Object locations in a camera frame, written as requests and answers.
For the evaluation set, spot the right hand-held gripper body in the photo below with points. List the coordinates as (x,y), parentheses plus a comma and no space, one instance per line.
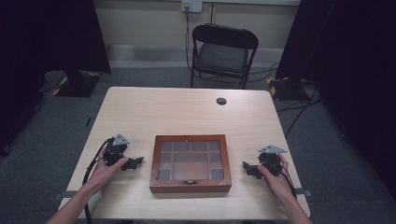
(270,157)

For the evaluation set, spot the person's right hand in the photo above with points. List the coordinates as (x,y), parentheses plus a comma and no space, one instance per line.
(277,183)

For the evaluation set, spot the black curtain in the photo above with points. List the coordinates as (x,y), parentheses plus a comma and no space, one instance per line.
(351,62)
(46,46)

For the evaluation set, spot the white wall outlet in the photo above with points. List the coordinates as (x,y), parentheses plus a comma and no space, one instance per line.
(192,5)

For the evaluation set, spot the person's left hand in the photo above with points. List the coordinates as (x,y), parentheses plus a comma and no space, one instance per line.
(104,172)

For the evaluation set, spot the wooden box with glass lid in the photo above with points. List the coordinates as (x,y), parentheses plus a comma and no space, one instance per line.
(190,163)

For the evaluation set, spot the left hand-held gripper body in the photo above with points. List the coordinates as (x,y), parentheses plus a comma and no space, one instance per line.
(115,148)

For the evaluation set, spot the black stand base yellow tape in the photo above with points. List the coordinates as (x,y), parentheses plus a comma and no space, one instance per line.
(286,88)
(79,85)

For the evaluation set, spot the black folding chair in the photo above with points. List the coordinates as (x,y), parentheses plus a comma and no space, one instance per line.
(222,56)

